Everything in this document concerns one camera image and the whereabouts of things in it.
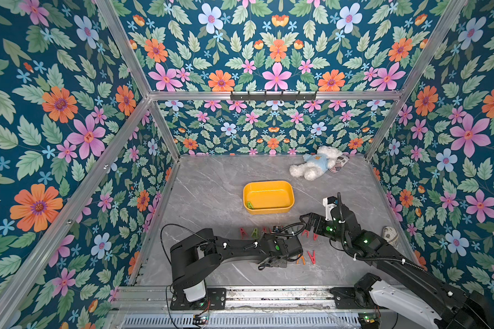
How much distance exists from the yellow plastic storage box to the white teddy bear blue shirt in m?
0.09

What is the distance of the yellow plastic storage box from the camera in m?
0.97

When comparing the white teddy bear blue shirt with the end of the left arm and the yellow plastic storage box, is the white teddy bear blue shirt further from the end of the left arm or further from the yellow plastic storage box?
the end of the left arm

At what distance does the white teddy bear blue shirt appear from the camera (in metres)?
1.01
